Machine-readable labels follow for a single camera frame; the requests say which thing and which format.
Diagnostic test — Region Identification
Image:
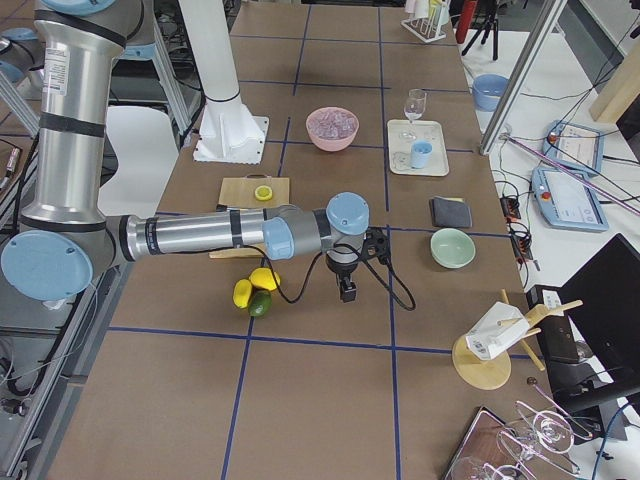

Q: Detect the blue plastic cup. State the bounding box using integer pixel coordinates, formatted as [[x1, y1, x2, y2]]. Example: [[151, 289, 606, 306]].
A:
[[410, 140, 433, 170]]

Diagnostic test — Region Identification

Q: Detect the aluminium frame post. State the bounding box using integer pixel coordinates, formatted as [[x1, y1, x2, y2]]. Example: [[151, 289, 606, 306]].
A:
[[479, 0, 568, 156]]

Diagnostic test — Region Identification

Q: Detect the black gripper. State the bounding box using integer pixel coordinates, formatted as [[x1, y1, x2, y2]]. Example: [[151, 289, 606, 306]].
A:
[[325, 227, 391, 303]]

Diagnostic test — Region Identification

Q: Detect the lemon half slice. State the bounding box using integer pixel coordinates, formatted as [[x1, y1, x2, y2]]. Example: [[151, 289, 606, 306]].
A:
[[254, 185, 273, 202]]

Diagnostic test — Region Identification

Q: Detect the blue teach pendant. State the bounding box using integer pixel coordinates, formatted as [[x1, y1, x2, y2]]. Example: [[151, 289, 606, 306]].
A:
[[531, 167, 609, 232], [542, 120, 604, 176]]

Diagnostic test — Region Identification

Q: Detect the blue teach pendant near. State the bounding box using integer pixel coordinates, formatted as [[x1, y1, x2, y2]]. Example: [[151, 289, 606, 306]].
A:
[[531, 167, 609, 232]]

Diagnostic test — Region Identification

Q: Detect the black monitor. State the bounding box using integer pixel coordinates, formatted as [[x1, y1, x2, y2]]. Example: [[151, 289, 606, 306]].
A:
[[540, 234, 639, 413]]

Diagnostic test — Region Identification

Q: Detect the metal rod on stand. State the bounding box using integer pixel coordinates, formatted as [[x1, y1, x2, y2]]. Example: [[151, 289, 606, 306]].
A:
[[499, 133, 640, 216]]

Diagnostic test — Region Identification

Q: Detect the clear wine glass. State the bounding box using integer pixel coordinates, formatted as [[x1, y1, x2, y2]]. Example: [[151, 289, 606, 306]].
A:
[[399, 89, 427, 141]]

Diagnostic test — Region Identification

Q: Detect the wooden cutting board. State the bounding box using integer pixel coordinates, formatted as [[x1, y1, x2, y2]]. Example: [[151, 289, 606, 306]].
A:
[[208, 175, 292, 260]]

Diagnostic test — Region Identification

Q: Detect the dark tray with glasses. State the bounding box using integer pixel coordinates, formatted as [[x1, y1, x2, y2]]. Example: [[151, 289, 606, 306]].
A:
[[441, 406, 526, 480]]

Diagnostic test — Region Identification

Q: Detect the white wire cup rack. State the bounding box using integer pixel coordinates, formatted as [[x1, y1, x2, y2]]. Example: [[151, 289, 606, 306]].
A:
[[401, 0, 450, 44]]

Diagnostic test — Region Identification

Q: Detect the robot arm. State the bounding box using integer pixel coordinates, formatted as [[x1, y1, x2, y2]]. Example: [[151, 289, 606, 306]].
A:
[[1, 1, 391, 302]]

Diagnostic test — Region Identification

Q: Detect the pink bowl of ice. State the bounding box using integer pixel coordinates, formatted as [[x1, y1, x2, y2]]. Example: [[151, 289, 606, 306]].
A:
[[305, 106, 360, 152]]

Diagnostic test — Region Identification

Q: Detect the cream bear tray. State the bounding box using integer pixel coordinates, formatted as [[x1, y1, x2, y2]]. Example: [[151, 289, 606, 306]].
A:
[[387, 120, 449, 177]]

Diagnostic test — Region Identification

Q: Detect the green ceramic bowl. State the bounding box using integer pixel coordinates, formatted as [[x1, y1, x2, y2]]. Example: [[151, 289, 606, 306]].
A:
[[430, 228, 476, 269]]

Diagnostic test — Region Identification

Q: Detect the blue teach pendant far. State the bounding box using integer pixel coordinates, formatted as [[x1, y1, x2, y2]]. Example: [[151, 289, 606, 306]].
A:
[[542, 120, 604, 176]]

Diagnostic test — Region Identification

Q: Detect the green avocado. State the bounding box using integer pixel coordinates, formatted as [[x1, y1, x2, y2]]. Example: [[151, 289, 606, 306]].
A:
[[247, 290, 272, 318]]

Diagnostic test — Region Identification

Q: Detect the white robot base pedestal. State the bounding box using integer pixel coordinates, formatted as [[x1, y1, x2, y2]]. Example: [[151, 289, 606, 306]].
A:
[[179, 0, 269, 165]]

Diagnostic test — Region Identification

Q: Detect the blue bowl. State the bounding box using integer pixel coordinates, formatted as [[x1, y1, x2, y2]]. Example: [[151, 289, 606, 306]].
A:
[[472, 74, 509, 112]]

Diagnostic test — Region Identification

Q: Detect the wooden stand with round base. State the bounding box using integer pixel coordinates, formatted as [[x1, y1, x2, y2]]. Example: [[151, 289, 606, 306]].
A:
[[452, 290, 583, 390]]

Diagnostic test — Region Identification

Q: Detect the red cylinder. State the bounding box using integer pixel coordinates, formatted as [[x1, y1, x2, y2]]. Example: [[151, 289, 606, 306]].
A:
[[455, 0, 477, 44]]

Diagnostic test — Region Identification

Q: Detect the yellow lemon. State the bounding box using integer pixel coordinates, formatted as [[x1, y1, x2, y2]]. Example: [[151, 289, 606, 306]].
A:
[[232, 279, 253, 309], [249, 267, 281, 291]]

